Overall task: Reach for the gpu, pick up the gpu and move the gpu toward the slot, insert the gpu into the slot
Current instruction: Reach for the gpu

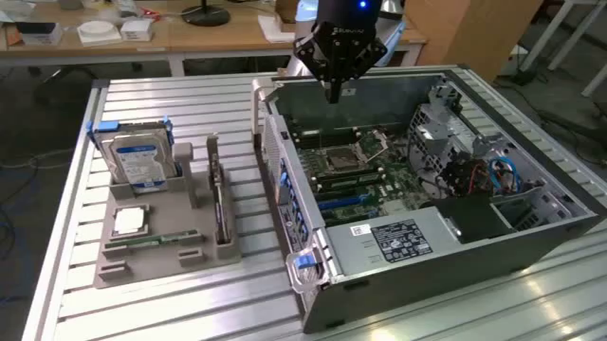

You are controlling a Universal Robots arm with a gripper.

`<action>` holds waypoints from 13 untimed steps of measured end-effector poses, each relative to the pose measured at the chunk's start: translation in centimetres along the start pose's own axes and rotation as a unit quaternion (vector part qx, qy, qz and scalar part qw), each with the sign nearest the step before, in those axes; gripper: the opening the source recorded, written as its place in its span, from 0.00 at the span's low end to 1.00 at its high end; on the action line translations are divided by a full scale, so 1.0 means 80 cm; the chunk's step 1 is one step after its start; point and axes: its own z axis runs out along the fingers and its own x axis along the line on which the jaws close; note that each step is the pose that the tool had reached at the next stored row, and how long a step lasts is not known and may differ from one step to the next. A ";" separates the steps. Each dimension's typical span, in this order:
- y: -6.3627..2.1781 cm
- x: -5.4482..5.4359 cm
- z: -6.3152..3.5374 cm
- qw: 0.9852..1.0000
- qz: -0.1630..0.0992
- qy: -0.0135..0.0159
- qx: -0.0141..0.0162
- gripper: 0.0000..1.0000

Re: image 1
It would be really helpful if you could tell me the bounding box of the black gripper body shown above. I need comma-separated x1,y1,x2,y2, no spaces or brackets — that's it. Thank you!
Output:
310,0,381,81

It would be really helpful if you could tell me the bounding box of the black NVIDIA graphics card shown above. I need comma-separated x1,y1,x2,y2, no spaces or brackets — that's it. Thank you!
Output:
206,133,235,247

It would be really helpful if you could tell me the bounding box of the blue expansion slot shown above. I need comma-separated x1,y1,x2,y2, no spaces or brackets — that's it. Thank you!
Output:
317,194,373,211

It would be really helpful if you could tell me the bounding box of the white paper stack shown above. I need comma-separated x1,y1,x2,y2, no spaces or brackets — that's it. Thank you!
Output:
258,13,299,44

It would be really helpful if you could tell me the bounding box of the wooden cabinet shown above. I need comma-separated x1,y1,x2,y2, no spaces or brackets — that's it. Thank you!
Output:
402,0,545,85

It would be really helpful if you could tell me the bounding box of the black lamp base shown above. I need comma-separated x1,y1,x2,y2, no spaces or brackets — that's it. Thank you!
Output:
182,0,232,28

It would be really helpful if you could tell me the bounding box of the wooden desk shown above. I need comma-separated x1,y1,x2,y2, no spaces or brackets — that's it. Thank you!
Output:
0,0,429,77

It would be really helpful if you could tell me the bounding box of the metal disk bay cage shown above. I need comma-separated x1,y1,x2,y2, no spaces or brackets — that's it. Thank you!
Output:
407,84,475,168

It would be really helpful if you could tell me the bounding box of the metal socket cover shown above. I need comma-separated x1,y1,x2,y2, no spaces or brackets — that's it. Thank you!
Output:
355,128,391,161

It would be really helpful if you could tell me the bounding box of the CPU socket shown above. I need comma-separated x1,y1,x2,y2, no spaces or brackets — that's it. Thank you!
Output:
323,146,370,172

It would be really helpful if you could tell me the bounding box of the black power adapter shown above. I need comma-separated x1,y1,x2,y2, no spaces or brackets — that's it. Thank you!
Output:
510,69,541,87

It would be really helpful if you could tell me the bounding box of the small white carton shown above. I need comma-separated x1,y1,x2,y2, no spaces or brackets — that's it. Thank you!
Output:
119,18,156,42

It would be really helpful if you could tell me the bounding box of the installed RAM stick with labels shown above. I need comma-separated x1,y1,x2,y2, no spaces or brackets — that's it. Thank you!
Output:
314,172,383,186

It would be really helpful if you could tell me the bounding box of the green motherboard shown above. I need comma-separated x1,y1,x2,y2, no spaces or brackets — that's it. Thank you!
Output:
287,119,431,228

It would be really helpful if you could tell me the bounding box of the white round dish on box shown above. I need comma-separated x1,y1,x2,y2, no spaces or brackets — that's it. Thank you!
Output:
76,20,124,48

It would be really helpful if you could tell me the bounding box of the hard disk in blue caddy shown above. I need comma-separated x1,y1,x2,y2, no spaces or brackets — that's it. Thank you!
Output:
87,120,184,195

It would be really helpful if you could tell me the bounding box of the small metal disk bay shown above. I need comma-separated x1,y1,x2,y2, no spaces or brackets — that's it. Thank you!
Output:
487,184,573,232

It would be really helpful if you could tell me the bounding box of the grey power supply unit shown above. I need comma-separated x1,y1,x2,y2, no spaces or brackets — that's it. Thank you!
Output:
325,207,465,278

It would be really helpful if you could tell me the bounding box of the white box with dark lid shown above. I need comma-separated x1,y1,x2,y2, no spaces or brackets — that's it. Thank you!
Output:
15,21,64,46

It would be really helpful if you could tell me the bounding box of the silver CPU chip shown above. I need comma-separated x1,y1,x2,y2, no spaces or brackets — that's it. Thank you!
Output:
114,209,146,235

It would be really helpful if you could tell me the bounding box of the green RAM stick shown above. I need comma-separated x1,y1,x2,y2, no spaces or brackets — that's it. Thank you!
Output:
104,230,199,249

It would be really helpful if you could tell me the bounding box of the orange packet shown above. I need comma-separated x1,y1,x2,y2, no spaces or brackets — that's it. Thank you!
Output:
0,26,24,49

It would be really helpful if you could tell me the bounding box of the grey plastic parts rack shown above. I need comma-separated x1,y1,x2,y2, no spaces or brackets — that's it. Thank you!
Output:
94,141,244,291

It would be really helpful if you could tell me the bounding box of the dark grey open PC case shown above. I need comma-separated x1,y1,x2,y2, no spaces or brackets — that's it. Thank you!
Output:
251,65,602,335

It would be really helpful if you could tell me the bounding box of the white table frame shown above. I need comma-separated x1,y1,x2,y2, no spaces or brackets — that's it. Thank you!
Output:
519,0,607,97

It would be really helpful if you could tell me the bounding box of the black wire bundle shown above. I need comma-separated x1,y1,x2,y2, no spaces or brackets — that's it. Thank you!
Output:
435,159,475,198

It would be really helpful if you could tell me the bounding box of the red wire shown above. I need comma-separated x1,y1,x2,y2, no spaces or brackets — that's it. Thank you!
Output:
467,161,490,195

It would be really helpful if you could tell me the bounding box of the blue wire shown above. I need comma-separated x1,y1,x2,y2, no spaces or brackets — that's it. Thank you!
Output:
490,158,523,195

